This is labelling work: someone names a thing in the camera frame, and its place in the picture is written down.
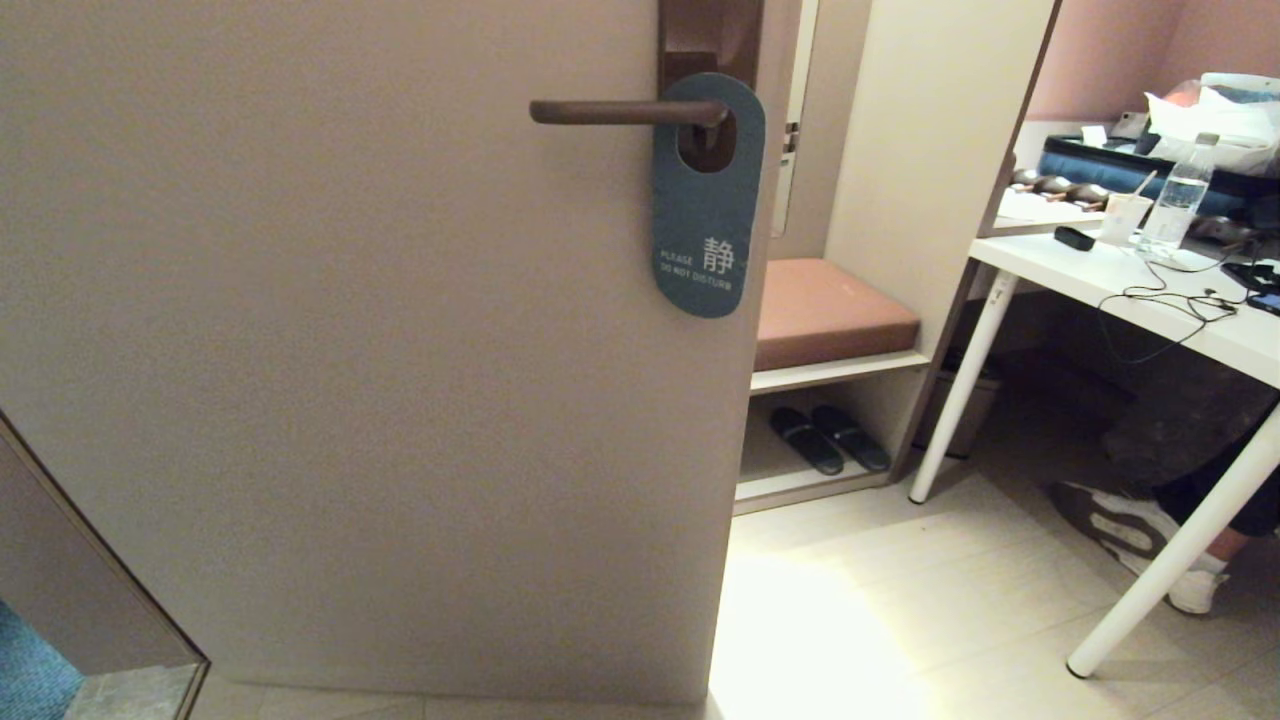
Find blue and white door hanger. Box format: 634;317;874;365
652;72;767;319

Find beige room door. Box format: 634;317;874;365
0;0;801;706

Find black slipper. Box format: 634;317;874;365
810;403;892;473
768;406;846;476

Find white round table leg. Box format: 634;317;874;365
908;268;1021;504
1066;400;1280;679

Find white shelf bench unit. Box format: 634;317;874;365
735;0;1063;516

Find white paper sheet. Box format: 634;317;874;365
1000;188;1106;227

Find dark blue tray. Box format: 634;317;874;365
1038;135;1280;216

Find white paper cup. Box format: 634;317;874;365
1097;170;1158;248

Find white sneaker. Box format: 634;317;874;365
1048;482;1229;615

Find clear plastic water bottle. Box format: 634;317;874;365
1138;132;1221;256

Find person's leg black trousers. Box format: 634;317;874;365
1150;400;1280;561

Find black smartphone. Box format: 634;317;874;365
1222;258;1280;317

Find white plastic bag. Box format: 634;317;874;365
1145;72;1280;179

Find blue carpet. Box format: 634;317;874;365
0;600;86;720

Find brown metal door handle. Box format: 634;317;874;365
529;98;732;151

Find black earphone cable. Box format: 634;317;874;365
1098;240;1261;366

